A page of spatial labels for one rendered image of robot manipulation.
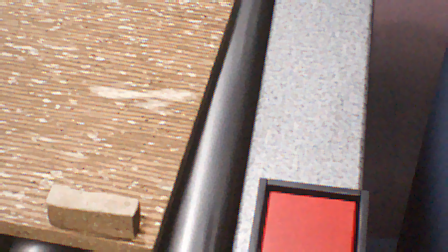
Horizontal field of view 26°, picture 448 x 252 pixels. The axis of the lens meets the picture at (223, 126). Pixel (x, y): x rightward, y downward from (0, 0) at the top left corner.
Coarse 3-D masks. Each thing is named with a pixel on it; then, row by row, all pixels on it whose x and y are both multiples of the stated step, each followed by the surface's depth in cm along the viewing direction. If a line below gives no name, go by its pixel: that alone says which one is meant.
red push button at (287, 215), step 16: (272, 192) 66; (272, 208) 65; (288, 208) 65; (304, 208) 65; (320, 208) 65; (336, 208) 65; (352, 208) 65; (272, 224) 64; (288, 224) 64; (304, 224) 64; (320, 224) 64; (336, 224) 64; (352, 224) 64; (272, 240) 63; (288, 240) 63; (304, 240) 63; (320, 240) 63; (336, 240) 63; (352, 240) 63
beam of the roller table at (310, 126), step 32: (288, 0) 82; (320, 0) 82; (352, 0) 82; (288, 32) 79; (320, 32) 79; (352, 32) 79; (288, 64) 77; (320, 64) 77; (352, 64) 77; (288, 96) 74; (320, 96) 74; (352, 96) 74; (256, 128) 72; (288, 128) 72; (320, 128) 72; (352, 128) 72; (256, 160) 69; (288, 160) 70; (320, 160) 70; (352, 160) 70; (256, 192) 67
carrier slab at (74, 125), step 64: (0, 0) 78; (64, 0) 78; (128, 0) 79; (192, 0) 79; (0, 64) 73; (64, 64) 73; (128, 64) 73; (192, 64) 73; (0, 128) 68; (64, 128) 68; (128, 128) 69; (192, 128) 69; (0, 192) 64; (128, 192) 65
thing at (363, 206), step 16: (288, 192) 66; (304, 192) 66; (320, 192) 66; (336, 192) 65; (352, 192) 65; (368, 192) 65; (256, 208) 64; (368, 208) 65; (256, 224) 63; (256, 240) 62
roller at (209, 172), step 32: (256, 0) 82; (256, 32) 80; (224, 64) 76; (224, 96) 73; (224, 128) 71; (192, 160) 69; (224, 160) 69; (192, 192) 67; (224, 192) 68; (192, 224) 65; (224, 224) 67
